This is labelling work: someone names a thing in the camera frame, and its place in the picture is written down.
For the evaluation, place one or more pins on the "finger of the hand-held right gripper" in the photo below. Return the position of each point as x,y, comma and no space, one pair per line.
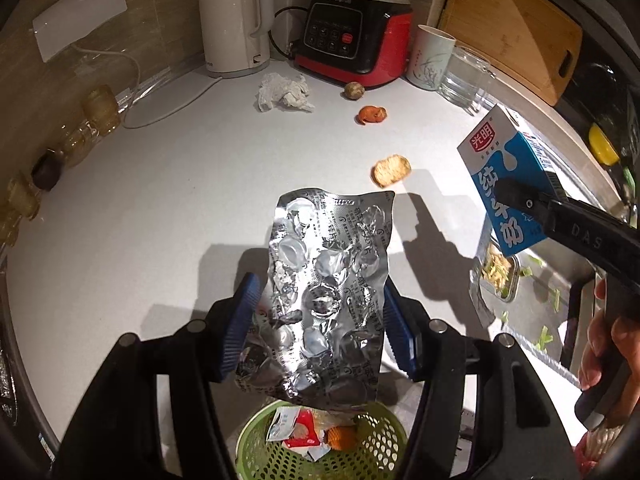
520,200

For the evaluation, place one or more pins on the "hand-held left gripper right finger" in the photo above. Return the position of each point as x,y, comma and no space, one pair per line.
400,332

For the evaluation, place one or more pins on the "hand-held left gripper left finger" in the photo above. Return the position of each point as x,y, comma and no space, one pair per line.
241,325

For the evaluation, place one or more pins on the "blue and white milk carton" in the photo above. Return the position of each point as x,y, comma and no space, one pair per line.
505,155

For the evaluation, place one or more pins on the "silver blister pack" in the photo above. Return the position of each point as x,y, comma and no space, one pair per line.
325,285

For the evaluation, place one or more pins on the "white and blue sachet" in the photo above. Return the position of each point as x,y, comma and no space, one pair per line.
282,422

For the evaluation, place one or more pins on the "orange foam fruit net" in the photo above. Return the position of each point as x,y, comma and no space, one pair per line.
342,437

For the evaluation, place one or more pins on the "red snack packet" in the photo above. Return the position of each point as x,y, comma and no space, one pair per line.
302,432

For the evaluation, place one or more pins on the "green perforated plastic basket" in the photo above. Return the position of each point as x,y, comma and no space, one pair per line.
260,455

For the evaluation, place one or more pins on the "person's right hand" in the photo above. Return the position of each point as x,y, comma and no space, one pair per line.
597,345

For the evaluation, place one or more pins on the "steel food container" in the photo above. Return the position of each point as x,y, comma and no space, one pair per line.
497,275

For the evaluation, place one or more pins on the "silver foil bag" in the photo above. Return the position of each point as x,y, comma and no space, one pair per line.
480,300

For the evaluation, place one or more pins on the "clear drinking glass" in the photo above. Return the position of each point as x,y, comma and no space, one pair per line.
465,80

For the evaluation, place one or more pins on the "tan bread piece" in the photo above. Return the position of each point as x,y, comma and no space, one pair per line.
391,171

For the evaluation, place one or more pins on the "white printed cup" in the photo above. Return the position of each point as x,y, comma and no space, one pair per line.
427,60

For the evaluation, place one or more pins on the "orange peel piece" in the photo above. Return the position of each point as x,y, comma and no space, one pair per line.
371,115

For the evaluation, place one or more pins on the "wooden cutting board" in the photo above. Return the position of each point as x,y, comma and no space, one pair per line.
505,25

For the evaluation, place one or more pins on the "small brown nut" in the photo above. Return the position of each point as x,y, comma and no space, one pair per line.
353,90

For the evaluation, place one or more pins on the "red and black blender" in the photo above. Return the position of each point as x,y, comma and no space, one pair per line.
350,35

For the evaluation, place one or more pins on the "clean crumpled white tissue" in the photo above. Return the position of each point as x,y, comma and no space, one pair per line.
285,91

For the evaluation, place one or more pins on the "amber glass cup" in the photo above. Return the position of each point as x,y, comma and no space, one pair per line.
77,144
24,197
101,109
7,225

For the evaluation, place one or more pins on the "small dark cup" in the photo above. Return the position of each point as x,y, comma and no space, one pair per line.
46,171

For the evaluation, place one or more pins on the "white electric kettle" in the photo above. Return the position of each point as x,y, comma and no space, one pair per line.
230,20

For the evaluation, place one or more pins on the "white wall socket cover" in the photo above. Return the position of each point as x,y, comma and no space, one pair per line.
80,15

